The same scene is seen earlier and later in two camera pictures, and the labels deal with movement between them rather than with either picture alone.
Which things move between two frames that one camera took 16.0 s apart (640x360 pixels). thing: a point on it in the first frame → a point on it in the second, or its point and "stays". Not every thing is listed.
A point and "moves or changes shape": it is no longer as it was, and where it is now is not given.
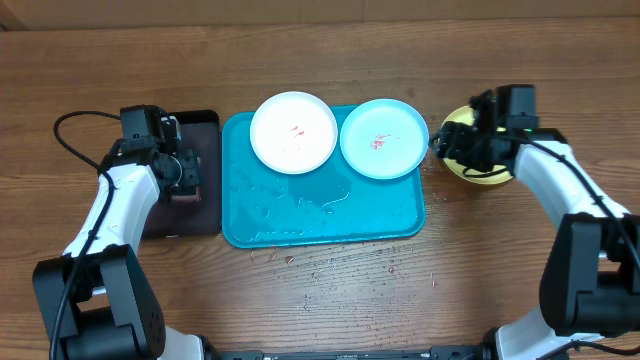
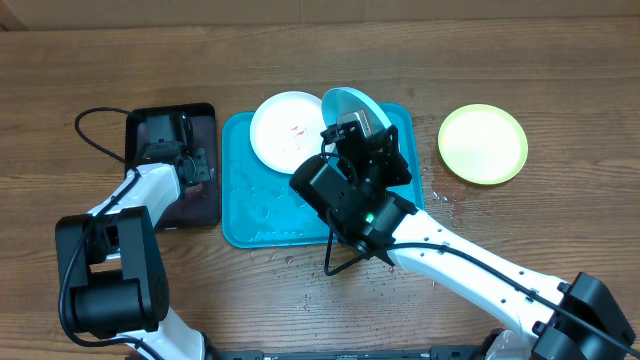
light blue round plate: x=384 y=139 moves or changes shape
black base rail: x=434 y=353 stays
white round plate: x=294 y=132 stays
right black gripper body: x=472 y=150 → x=396 y=173
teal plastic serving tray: x=331 y=204 stays
